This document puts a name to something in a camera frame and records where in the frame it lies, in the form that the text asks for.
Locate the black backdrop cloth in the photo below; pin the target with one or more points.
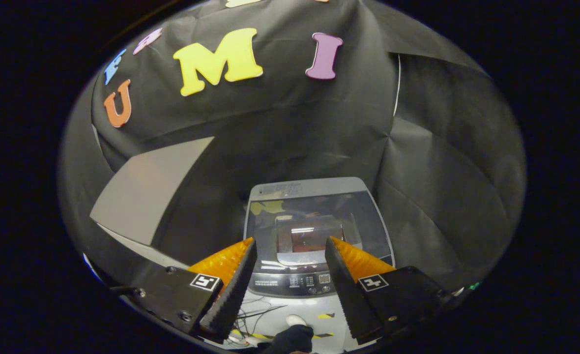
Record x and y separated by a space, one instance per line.
442 172

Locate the grey washing machine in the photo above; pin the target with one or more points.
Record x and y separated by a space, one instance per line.
300 285

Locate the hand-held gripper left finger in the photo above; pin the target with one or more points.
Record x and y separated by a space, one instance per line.
233 295

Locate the grey metal cabinet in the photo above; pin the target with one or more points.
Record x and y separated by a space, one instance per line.
152 191

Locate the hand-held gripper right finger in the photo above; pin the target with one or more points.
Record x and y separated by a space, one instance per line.
344 290

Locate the dark washing machine lid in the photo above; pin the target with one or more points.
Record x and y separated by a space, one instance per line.
319 211

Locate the person's white shoe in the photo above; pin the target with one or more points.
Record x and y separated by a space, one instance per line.
296 320

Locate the person's dark trouser leg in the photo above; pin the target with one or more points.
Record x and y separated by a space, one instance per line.
290 340

